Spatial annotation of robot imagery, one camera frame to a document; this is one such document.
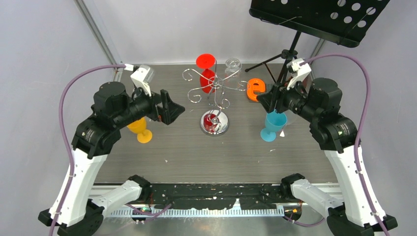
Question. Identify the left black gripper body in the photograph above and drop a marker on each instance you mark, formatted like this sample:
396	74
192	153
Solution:
143	105

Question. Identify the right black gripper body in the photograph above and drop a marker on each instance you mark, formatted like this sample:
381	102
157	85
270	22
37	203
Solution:
292	99

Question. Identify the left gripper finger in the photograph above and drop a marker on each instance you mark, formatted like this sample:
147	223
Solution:
168	114
166	101

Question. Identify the blue wine glass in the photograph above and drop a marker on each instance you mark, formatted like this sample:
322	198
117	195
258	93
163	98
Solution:
274	122

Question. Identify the yellow wine glass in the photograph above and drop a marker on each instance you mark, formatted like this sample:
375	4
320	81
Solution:
139	128

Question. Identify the red wine glass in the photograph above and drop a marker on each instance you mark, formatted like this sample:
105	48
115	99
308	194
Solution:
205	62

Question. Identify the chrome wine glass rack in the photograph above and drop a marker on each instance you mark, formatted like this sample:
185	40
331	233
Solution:
214	122

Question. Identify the small clear glass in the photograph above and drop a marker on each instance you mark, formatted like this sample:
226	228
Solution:
233	68

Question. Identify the clear champagne flute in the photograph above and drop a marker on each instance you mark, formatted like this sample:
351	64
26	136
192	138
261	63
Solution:
291	118

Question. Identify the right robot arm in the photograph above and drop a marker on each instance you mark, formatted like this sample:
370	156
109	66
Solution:
358	213

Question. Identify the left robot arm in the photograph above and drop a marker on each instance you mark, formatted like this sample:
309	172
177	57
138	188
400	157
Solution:
75	212

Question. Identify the orange letter e toy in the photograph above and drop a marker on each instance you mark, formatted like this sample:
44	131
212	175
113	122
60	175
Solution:
255	87

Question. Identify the black music stand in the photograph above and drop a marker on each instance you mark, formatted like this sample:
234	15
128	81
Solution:
343	22

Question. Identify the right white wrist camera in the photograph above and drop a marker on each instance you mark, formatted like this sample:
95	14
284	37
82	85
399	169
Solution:
299	70

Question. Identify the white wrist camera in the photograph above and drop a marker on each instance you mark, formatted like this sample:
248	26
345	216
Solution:
299	70
141	77

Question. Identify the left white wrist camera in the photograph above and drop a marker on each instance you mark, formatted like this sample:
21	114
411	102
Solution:
141	77

